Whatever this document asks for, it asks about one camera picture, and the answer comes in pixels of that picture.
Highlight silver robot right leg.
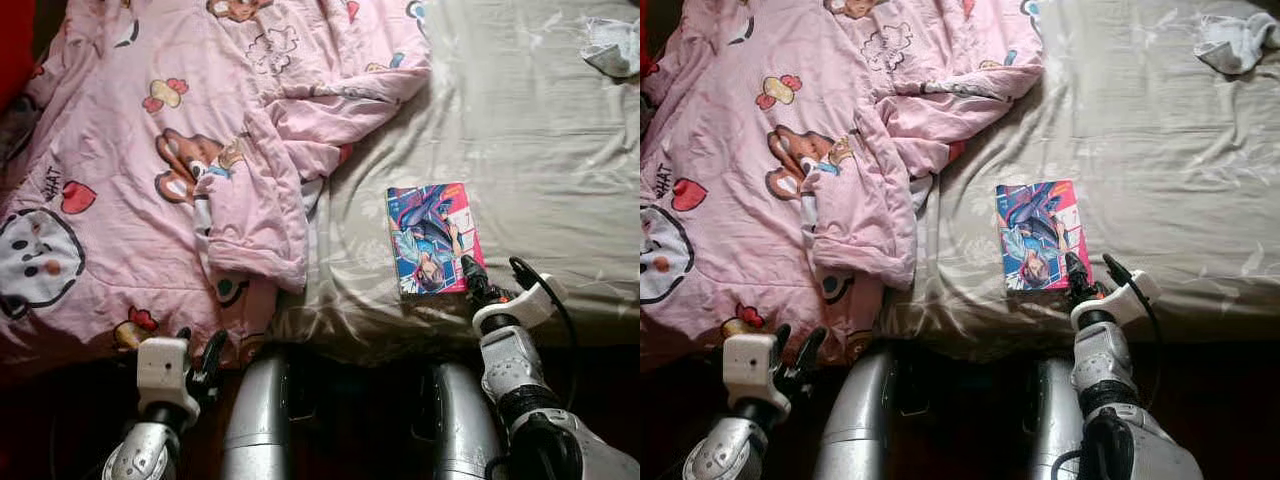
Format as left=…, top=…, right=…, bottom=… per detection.
left=1030, top=357, right=1086, bottom=480
left=430, top=360, right=506, bottom=480

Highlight beige leaf-print bed sheet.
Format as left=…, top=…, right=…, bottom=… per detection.
left=270, top=0, right=641, bottom=366
left=880, top=0, right=1280, bottom=361

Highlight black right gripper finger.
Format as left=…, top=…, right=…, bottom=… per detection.
left=472, top=256, right=499, bottom=305
left=1074, top=252, right=1101, bottom=303
left=460, top=254, right=486, bottom=305
left=1062, top=250, right=1088, bottom=302

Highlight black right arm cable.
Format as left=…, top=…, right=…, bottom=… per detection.
left=1102, top=253, right=1166, bottom=411
left=508, top=257, right=581, bottom=411

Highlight pink cartoon-print quilt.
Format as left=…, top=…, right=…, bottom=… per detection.
left=640, top=0, right=1046, bottom=371
left=0, top=0, right=433, bottom=376

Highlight pink manga book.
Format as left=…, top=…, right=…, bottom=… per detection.
left=386, top=182, right=487, bottom=299
left=995, top=180, right=1093, bottom=293

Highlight crumpled white cloth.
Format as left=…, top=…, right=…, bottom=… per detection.
left=1193, top=12, right=1280, bottom=76
left=580, top=17, right=641, bottom=79

